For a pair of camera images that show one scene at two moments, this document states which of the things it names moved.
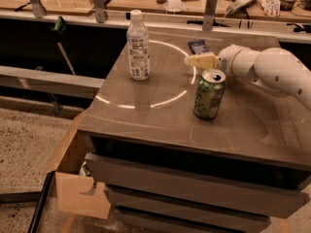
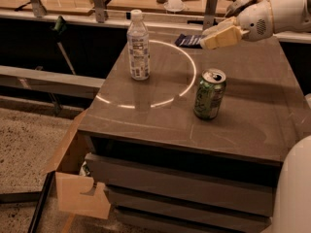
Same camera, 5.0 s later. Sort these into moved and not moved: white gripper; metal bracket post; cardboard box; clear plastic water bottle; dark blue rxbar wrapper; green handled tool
Moved: dark blue rxbar wrapper; white gripper
Not moved: green handled tool; metal bracket post; clear plastic water bottle; cardboard box
